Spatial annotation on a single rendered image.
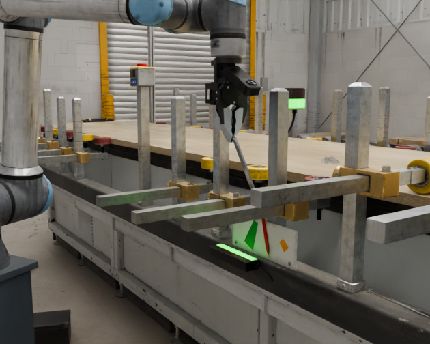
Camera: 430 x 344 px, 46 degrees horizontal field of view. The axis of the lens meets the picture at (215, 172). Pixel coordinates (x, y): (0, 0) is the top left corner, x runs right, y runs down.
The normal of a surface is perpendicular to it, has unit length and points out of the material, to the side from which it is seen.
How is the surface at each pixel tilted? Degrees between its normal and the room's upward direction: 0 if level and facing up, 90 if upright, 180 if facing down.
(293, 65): 90
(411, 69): 90
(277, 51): 90
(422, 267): 90
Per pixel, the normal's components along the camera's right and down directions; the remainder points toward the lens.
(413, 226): 0.56, 0.13
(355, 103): -0.83, 0.09
